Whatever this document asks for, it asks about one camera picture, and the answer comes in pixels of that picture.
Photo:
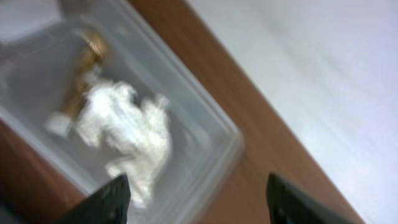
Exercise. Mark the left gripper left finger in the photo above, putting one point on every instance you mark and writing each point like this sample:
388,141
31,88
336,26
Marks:
109,205

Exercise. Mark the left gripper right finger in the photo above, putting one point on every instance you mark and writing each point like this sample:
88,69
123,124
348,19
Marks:
289,205

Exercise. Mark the small white napkin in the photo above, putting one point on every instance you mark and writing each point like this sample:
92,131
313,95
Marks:
100,98

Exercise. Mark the large white napkin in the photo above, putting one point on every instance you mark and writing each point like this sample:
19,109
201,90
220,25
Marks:
145,144

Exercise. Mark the gold foil wrapper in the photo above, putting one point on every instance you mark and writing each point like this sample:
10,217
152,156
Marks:
60,122

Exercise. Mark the clear plastic waste bin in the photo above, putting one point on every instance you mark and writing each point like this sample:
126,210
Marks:
40,44

